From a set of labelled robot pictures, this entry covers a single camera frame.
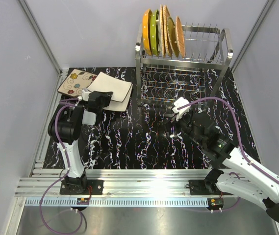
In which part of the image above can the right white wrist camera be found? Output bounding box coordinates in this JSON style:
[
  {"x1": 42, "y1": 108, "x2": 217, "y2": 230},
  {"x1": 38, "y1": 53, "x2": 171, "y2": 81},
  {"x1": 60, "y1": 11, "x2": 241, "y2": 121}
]
[{"x1": 172, "y1": 97, "x2": 190, "y2": 121}]

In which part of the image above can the left aluminium frame post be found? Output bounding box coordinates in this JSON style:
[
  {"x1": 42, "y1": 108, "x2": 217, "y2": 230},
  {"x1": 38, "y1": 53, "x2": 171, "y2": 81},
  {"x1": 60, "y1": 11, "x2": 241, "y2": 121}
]
[{"x1": 16, "y1": 0, "x2": 69, "y2": 79}]

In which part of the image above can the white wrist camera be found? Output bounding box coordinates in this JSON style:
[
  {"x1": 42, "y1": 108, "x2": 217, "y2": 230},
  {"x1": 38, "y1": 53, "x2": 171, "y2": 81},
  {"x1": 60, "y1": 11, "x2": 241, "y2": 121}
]
[
  {"x1": 77, "y1": 88, "x2": 92, "y2": 101},
  {"x1": 172, "y1": 97, "x2": 190, "y2": 121}
]

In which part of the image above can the aluminium frame post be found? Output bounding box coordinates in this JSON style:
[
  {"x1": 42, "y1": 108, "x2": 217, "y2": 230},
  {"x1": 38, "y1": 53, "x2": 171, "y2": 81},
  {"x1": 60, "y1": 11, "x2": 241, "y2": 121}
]
[
  {"x1": 230, "y1": 0, "x2": 276, "y2": 73},
  {"x1": 16, "y1": 0, "x2": 69, "y2": 79}
]

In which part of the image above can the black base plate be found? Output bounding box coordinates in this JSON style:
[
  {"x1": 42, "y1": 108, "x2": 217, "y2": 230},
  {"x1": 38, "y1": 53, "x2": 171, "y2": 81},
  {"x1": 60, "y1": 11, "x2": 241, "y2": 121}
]
[
  {"x1": 59, "y1": 179, "x2": 104, "y2": 196},
  {"x1": 185, "y1": 180, "x2": 216, "y2": 196}
]

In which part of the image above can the aluminium mounting rail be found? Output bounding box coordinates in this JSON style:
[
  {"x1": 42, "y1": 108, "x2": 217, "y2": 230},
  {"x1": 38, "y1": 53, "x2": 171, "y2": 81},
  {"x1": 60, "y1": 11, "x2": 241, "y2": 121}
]
[{"x1": 15, "y1": 168, "x2": 279, "y2": 208}]

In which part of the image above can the steel two-tier dish rack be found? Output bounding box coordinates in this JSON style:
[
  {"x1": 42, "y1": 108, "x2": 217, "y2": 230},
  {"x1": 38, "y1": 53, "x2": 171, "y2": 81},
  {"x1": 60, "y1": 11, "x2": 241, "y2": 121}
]
[{"x1": 135, "y1": 24, "x2": 233, "y2": 106}]

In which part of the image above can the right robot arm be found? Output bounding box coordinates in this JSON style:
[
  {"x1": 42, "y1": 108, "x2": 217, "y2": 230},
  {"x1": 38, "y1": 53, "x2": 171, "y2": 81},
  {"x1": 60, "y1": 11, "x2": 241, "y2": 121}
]
[{"x1": 164, "y1": 112, "x2": 279, "y2": 223}]

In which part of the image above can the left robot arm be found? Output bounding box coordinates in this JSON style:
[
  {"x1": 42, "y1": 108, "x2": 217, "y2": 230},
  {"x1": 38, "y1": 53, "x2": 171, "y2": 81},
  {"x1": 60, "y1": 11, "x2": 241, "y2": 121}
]
[{"x1": 48, "y1": 89, "x2": 113, "y2": 195}]

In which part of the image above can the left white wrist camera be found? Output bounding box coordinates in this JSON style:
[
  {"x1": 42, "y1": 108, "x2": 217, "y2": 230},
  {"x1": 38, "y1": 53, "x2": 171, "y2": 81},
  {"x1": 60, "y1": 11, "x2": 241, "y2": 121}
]
[{"x1": 77, "y1": 88, "x2": 92, "y2": 101}]

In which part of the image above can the floral square ceramic plate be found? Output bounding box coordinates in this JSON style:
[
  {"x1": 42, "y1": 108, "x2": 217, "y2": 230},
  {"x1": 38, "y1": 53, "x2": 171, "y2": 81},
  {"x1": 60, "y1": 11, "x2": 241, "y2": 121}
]
[{"x1": 57, "y1": 69, "x2": 97, "y2": 97}]

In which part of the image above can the right aluminium frame post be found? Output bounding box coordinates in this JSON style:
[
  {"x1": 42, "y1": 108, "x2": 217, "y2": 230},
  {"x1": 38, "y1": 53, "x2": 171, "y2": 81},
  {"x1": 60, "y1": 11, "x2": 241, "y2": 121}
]
[{"x1": 230, "y1": 0, "x2": 276, "y2": 73}]

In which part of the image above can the white black-rimmed square plate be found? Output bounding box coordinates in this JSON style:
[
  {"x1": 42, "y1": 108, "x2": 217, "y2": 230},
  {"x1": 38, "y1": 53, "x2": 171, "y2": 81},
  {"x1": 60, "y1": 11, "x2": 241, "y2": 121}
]
[{"x1": 87, "y1": 72, "x2": 132, "y2": 102}]

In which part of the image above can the black marble pattern mat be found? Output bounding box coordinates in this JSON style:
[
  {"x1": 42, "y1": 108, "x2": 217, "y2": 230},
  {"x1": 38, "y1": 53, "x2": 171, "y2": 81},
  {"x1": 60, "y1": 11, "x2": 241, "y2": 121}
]
[{"x1": 43, "y1": 66, "x2": 265, "y2": 170}]

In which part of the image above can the orange wicker plate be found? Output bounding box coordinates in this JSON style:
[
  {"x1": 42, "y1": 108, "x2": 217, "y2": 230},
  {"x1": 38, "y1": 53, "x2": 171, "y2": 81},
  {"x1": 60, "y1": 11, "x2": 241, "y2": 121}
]
[{"x1": 176, "y1": 16, "x2": 186, "y2": 58}]

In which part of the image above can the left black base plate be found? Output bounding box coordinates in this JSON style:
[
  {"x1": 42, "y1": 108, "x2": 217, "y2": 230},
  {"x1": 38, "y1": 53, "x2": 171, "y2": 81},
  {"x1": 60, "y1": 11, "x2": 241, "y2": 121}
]
[{"x1": 59, "y1": 179, "x2": 104, "y2": 196}]

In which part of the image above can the orange octagonal plate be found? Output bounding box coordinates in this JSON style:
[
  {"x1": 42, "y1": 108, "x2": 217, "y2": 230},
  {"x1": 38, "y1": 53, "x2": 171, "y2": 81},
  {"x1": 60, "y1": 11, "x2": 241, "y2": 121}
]
[{"x1": 142, "y1": 8, "x2": 152, "y2": 55}]

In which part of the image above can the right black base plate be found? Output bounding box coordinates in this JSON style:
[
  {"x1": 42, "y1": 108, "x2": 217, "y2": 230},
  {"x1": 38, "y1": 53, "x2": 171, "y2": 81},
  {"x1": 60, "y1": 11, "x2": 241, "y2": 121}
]
[{"x1": 185, "y1": 180, "x2": 216, "y2": 196}]

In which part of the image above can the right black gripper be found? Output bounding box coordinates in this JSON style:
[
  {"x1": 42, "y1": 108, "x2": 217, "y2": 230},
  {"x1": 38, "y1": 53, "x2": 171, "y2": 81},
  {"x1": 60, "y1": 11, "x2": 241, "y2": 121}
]
[{"x1": 159, "y1": 110, "x2": 205, "y2": 146}]

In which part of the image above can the green wicker plate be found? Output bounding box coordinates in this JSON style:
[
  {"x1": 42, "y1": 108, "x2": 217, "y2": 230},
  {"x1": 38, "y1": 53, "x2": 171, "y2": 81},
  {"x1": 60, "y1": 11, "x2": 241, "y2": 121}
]
[{"x1": 167, "y1": 16, "x2": 179, "y2": 57}]

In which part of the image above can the large woven wicker plate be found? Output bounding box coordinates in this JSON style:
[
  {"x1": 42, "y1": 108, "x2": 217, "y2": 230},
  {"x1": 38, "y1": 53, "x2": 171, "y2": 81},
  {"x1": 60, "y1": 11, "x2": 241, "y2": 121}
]
[{"x1": 159, "y1": 4, "x2": 172, "y2": 58}]

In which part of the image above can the green dotted plate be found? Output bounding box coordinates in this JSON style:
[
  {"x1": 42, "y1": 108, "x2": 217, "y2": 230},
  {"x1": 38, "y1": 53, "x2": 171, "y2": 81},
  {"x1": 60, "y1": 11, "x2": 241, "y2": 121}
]
[{"x1": 150, "y1": 10, "x2": 159, "y2": 56}]

